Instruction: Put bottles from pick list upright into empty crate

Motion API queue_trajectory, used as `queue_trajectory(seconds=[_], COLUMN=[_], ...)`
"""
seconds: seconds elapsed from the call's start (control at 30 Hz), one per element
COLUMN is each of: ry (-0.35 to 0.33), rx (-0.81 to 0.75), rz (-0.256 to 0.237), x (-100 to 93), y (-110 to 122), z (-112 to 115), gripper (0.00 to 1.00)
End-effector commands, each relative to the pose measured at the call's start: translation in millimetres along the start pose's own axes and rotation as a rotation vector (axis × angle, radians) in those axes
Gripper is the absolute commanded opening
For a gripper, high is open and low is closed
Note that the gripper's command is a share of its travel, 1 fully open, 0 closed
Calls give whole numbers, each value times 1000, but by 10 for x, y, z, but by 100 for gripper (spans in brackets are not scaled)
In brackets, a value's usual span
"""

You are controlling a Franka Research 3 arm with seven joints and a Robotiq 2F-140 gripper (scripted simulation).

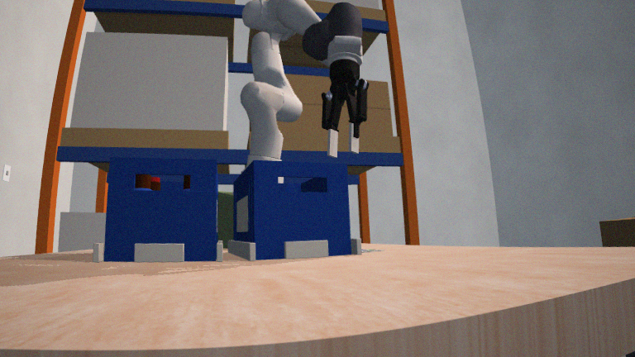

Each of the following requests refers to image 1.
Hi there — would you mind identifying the red bottle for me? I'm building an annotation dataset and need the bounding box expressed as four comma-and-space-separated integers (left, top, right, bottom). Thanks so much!
150, 177, 160, 190

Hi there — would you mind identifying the blue bottle crate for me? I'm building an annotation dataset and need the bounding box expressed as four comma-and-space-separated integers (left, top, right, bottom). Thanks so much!
104, 157, 218, 262
233, 160, 351, 260

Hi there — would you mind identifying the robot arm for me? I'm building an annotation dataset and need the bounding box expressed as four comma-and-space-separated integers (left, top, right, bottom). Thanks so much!
240, 0, 363, 168

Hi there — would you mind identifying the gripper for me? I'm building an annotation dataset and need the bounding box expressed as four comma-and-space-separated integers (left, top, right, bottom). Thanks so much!
322, 59, 369, 158

